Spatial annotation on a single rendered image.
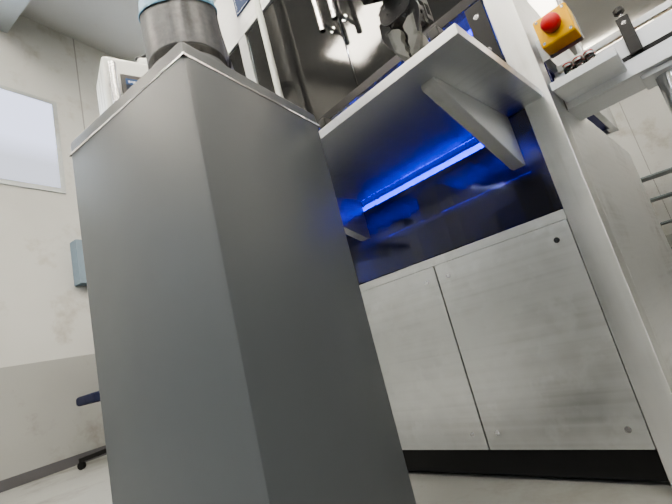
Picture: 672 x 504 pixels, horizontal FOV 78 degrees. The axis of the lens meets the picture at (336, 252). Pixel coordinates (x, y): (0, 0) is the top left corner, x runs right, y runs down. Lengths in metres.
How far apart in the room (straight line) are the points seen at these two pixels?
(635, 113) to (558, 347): 9.91
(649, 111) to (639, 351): 9.94
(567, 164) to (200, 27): 0.78
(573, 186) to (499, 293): 0.30
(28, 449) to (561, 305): 3.99
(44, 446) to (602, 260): 4.11
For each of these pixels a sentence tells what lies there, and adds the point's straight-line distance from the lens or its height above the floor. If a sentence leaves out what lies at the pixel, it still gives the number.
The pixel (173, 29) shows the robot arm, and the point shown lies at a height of 0.91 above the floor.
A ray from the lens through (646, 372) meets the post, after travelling 1.05.
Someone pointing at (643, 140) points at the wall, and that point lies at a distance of 10.69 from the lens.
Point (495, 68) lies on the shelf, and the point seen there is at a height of 0.86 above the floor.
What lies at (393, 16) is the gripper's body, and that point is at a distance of 0.92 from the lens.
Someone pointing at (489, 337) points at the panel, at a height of 0.36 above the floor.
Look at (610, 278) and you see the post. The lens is 1.03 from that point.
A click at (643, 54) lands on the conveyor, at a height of 0.87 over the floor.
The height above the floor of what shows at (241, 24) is 1.85.
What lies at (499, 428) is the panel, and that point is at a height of 0.14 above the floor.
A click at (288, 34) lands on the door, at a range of 1.80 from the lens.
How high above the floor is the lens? 0.44
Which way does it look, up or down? 12 degrees up
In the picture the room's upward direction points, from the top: 14 degrees counter-clockwise
